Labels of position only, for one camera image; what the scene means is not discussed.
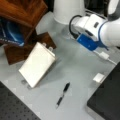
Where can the blue white gripper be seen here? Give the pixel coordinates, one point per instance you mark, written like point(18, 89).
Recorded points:
point(89, 43)

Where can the white book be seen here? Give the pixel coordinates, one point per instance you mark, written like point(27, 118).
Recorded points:
point(37, 65)

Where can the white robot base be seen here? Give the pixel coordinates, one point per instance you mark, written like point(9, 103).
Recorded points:
point(64, 10)

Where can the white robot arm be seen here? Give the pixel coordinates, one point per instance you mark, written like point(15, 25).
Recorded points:
point(93, 31)

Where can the small white block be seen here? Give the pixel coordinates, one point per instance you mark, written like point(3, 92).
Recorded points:
point(99, 78)

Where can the black pen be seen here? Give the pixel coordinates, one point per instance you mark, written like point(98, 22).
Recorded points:
point(62, 95)

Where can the black box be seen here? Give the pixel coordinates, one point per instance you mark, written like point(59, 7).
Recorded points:
point(105, 101)

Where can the blue book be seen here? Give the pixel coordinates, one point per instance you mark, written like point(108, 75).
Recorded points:
point(10, 33)

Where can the white cable adapter box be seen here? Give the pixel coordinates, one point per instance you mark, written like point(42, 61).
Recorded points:
point(104, 55)

